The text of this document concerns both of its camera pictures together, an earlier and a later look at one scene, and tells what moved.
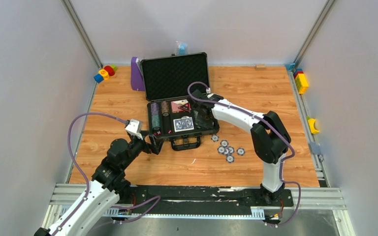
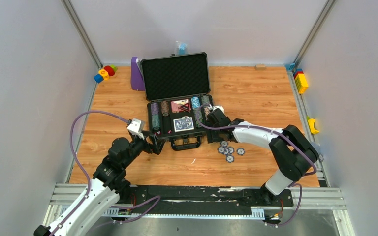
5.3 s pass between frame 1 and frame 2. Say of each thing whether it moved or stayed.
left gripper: stayed
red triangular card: stayed
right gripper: moved
